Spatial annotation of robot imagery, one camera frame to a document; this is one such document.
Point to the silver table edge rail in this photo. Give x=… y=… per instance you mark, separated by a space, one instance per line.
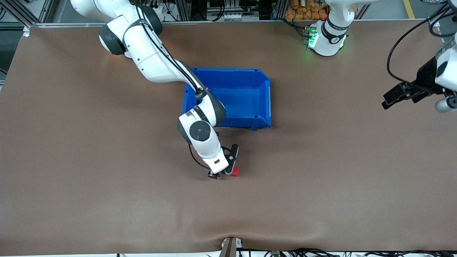
x=250 y=23

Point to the blue plastic storage bin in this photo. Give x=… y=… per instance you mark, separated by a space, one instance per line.
x=246 y=96

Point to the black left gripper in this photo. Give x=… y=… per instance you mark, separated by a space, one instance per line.
x=426 y=76

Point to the brown table mat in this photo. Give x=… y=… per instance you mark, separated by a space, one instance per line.
x=142 y=214

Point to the slanted aluminium frame strut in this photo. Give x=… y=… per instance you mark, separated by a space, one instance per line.
x=18 y=10
x=441 y=12

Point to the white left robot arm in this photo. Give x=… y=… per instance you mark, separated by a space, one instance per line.
x=328 y=39

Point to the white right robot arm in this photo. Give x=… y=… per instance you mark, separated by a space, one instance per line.
x=150 y=60

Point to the small green connector board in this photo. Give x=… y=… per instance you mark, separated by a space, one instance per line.
x=275 y=253

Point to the small red cube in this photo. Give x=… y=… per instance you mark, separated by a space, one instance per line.
x=235 y=172

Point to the upright aluminium frame post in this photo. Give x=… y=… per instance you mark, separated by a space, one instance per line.
x=280 y=9
x=184 y=10

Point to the white power strip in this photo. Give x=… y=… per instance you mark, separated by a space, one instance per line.
x=159 y=8

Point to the bag of orange snacks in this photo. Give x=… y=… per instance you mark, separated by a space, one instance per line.
x=300 y=12

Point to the white corner bracket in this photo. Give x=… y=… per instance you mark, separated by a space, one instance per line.
x=26 y=32

